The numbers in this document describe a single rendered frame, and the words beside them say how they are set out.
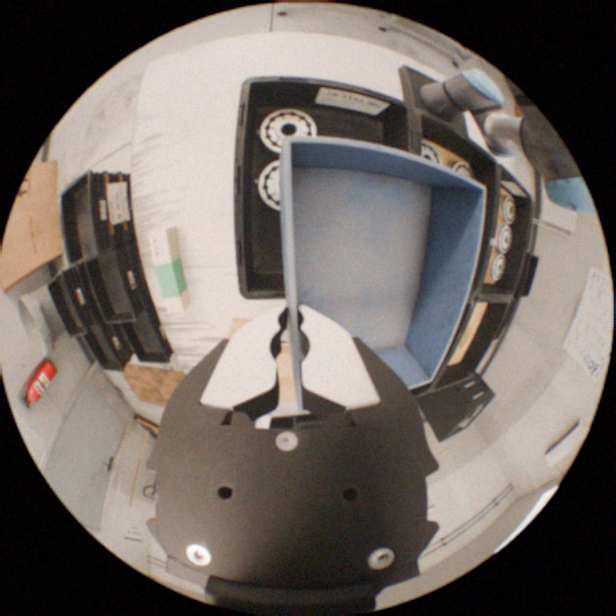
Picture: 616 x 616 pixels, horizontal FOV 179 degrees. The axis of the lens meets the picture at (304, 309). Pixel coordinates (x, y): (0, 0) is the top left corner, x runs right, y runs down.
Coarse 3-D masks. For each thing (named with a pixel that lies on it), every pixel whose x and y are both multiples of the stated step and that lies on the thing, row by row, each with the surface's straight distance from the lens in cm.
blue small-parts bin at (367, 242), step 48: (288, 144) 10; (336, 144) 11; (288, 192) 10; (336, 192) 17; (384, 192) 19; (432, 192) 22; (480, 192) 18; (288, 240) 10; (336, 240) 17; (384, 240) 19; (432, 240) 22; (480, 240) 18; (288, 288) 11; (336, 288) 19; (384, 288) 21; (432, 288) 22; (384, 336) 24; (432, 336) 22
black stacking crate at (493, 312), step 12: (492, 312) 93; (480, 324) 96; (492, 324) 93; (480, 336) 97; (492, 336) 93; (468, 348) 101; (480, 348) 97; (468, 360) 102; (444, 372) 94; (456, 372) 98; (468, 372) 103; (444, 384) 88
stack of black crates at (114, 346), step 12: (108, 324) 155; (84, 336) 174; (96, 336) 180; (108, 336) 155; (120, 336) 163; (96, 348) 181; (108, 348) 177; (120, 348) 162; (108, 360) 189; (120, 360) 161
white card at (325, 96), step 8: (320, 96) 42; (328, 96) 42; (336, 96) 42; (344, 96) 42; (352, 96) 42; (360, 96) 42; (328, 104) 45; (336, 104) 45; (344, 104) 45; (352, 104) 45; (360, 104) 44; (368, 104) 44; (376, 104) 44; (384, 104) 44; (368, 112) 47; (376, 112) 47
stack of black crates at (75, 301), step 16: (64, 272) 141; (80, 272) 143; (48, 288) 164; (64, 288) 163; (80, 288) 143; (64, 304) 167; (80, 304) 142; (96, 304) 150; (64, 320) 165; (80, 320) 139; (96, 320) 148
